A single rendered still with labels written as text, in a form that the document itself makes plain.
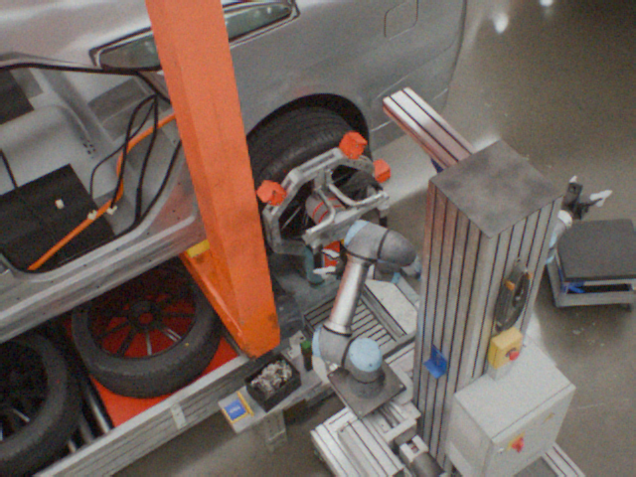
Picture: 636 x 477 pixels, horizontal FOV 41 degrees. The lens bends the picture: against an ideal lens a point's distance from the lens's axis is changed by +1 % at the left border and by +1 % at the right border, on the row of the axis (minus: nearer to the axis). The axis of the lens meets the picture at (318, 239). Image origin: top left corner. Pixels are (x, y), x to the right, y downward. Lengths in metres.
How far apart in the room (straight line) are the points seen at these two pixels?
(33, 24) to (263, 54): 0.84
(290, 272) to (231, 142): 1.71
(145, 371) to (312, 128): 1.27
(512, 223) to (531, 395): 0.82
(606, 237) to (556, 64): 1.68
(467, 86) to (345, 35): 2.13
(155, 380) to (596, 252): 2.17
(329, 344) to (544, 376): 0.77
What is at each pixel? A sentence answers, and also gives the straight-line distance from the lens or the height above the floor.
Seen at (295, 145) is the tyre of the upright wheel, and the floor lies 1.17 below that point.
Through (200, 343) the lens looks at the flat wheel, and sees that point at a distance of 3.83.
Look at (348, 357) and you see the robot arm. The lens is 3.11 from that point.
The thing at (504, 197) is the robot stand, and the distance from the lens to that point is 2.25.
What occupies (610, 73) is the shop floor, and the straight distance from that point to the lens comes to 5.76.
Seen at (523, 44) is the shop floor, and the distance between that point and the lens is 5.87.
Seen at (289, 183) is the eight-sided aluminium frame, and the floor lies 1.07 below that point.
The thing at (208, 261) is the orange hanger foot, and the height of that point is 0.68.
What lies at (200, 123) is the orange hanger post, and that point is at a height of 1.95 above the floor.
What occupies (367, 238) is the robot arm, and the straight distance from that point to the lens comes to 3.05.
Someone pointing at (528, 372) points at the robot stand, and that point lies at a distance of 2.89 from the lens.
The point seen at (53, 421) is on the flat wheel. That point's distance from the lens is 3.82.
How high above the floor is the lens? 3.74
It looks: 53 degrees down
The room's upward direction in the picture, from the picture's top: 5 degrees counter-clockwise
